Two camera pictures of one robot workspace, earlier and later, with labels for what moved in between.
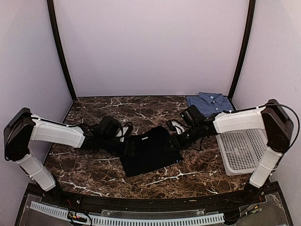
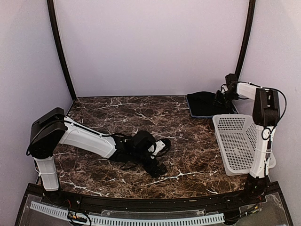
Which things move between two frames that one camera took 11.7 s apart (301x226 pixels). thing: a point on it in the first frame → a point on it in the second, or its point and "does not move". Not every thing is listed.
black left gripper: x=129 y=149 → x=157 y=172
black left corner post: x=58 y=37 does not move
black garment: x=152 y=150 → x=202 y=103
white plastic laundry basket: x=240 y=140 does not move
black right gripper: x=177 y=144 → x=217 y=100
